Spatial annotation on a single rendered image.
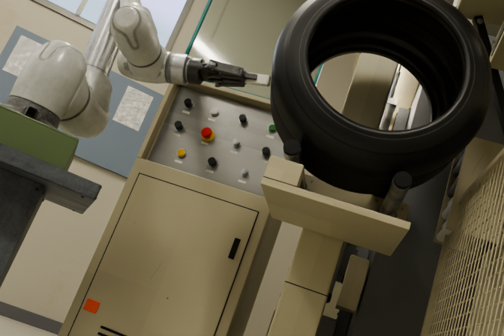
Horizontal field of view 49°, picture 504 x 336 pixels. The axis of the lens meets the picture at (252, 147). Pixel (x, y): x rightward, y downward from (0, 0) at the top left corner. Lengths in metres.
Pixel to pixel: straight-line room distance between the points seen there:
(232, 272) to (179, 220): 0.27
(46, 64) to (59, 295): 2.75
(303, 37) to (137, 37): 0.43
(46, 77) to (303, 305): 0.97
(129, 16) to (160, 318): 1.01
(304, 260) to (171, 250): 0.53
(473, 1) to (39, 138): 1.38
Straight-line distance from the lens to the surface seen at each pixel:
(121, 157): 4.28
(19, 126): 1.55
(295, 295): 1.69
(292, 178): 1.37
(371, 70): 1.92
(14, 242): 1.53
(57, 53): 1.68
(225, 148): 2.12
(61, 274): 4.21
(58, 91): 1.65
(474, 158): 1.77
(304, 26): 1.49
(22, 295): 4.22
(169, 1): 4.73
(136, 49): 1.51
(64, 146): 1.53
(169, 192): 2.05
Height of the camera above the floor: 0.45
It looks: 18 degrees up
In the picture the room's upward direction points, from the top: 21 degrees clockwise
